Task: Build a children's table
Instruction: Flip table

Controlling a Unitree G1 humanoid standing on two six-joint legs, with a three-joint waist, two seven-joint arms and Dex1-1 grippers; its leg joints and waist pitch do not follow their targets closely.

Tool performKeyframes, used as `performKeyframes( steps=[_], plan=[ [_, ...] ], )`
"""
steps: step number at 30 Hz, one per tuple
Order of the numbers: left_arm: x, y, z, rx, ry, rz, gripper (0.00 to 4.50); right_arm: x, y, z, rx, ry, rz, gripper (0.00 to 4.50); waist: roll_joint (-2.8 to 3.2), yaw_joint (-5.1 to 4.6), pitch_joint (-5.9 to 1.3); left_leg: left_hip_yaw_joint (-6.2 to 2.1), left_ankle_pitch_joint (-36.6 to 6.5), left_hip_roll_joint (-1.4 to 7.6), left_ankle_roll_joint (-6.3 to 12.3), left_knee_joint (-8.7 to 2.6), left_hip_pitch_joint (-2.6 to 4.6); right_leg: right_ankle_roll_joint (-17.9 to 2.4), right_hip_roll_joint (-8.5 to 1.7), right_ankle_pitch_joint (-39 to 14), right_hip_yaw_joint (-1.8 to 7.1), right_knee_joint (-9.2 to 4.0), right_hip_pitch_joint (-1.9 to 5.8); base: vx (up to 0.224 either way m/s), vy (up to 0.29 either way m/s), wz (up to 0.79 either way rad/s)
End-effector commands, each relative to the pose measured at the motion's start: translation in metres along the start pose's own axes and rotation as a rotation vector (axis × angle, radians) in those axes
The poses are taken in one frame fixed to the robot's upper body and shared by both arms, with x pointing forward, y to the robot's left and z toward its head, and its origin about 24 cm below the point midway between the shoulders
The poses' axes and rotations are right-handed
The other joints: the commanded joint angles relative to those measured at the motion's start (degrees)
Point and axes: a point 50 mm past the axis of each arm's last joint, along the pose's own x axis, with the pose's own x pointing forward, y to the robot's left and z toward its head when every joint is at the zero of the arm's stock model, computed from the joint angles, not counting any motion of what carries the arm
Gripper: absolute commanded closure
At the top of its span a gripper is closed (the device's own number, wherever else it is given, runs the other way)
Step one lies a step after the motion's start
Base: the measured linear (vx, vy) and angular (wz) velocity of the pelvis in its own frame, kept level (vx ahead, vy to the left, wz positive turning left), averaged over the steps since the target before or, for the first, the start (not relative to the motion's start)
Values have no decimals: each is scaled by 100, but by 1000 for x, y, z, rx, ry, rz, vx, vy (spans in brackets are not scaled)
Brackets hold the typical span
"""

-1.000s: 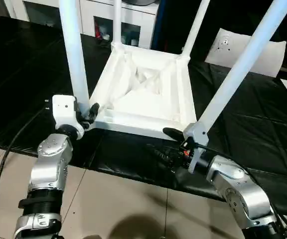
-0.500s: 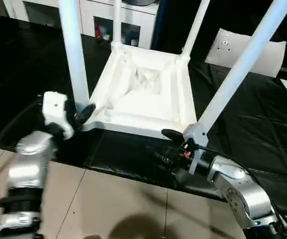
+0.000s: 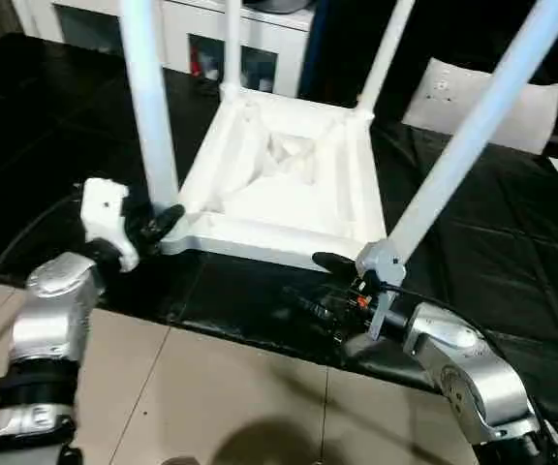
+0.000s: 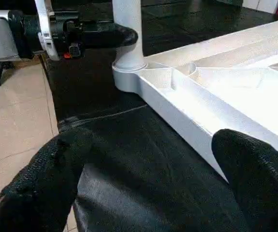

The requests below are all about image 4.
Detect black work mat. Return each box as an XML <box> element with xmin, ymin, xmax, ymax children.
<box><xmin>42</xmin><ymin>0</ymin><xmax>278</xmax><ymax>232</ymax></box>

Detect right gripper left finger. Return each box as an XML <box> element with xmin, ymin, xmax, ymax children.
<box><xmin>0</xmin><ymin>127</ymin><xmax>94</xmax><ymax>232</ymax></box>

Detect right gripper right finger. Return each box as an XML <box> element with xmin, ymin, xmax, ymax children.
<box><xmin>211</xmin><ymin>129</ymin><xmax>278</xmax><ymax>232</ymax></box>

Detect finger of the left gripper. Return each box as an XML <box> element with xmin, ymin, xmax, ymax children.
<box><xmin>93</xmin><ymin>22</ymin><xmax>139</xmax><ymax>48</ymax></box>

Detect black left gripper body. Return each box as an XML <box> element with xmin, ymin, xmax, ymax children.
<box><xmin>50</xmin><ymin>12</ymin><xmax>101</xmax><ymax>58</ymax></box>

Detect white plastic table top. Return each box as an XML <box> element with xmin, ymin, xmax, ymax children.
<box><xmin>112</xmin><ymin>17</ymin><xmax>278</xmax><ymax>182</ymax></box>

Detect white plastic table leg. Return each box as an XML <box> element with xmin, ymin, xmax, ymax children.
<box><xmin>111</xmin><ymin>0</ymin><xmax>147</xmax><ymax>71</ymax></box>

